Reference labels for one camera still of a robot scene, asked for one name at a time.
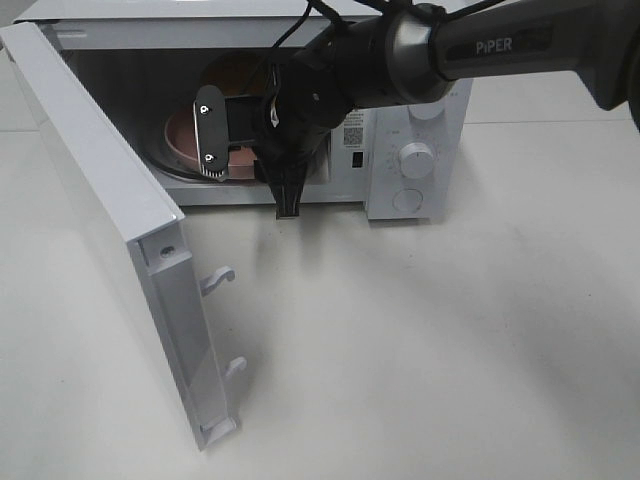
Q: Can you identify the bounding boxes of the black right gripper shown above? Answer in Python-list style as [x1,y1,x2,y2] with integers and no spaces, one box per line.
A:
[255,64,350,219]

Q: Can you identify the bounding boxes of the pink round plate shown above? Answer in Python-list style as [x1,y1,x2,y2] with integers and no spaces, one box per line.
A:
[164,107,257,181]

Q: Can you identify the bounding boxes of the round white door button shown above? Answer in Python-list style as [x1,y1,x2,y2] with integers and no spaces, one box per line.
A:
[392,188,424,214]

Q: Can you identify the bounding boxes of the toy burger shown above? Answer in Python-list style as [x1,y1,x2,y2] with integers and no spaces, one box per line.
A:
[199,50,268,97]

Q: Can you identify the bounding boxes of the white microwave knob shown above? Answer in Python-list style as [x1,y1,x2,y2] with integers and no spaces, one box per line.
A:
[398,142,436,180]
[408,101,445,121]

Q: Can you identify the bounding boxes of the white microwave door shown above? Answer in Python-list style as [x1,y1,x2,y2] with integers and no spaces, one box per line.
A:
[1,22,246,449]

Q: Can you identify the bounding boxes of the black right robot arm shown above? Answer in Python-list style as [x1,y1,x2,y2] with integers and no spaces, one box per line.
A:
[254,1,639,218]

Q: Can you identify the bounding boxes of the white microwave oven body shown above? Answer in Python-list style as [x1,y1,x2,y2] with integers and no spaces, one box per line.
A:
[1,1,471,220]

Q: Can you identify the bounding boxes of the glass microwave turntable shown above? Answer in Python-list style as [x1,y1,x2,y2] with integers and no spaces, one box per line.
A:
[147,152,203,182]

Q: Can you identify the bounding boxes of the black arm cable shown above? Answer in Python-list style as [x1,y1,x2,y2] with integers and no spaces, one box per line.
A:
[239,0,451,101]

